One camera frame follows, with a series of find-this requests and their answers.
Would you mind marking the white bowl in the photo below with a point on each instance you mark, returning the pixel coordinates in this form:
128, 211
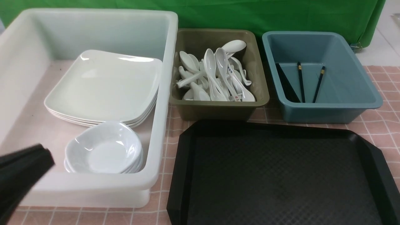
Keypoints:
110, 147

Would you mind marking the olive green plastic bin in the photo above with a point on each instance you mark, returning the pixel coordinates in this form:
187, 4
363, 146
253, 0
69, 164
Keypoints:
196, 42

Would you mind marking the large white square plate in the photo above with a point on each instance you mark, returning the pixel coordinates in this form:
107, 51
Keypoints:
105, 86

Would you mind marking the pile of white spoons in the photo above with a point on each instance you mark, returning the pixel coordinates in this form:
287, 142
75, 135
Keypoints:
219, 76

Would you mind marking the black chopsticks in bin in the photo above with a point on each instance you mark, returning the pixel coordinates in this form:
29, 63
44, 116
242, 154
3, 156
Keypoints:
301, 82

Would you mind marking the pink checkered tablecloth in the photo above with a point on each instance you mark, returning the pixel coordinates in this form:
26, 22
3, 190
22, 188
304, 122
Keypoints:
380, 127

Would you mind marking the stack of white square plates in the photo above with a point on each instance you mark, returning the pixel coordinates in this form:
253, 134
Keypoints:
131, 124

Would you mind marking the blue plastic bin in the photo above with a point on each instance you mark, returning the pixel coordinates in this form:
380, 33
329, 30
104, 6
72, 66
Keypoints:
346, 90

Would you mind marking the green cloth backdrop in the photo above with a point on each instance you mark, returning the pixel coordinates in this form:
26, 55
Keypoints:
355, 20

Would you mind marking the large white plastic bin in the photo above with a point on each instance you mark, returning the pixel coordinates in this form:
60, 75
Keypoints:
36, 50

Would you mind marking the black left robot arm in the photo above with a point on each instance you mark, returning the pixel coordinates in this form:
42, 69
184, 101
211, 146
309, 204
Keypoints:
19, 172

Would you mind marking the stack of white bowls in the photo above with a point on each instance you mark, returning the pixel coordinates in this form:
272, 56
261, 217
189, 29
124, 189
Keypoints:
134, 168

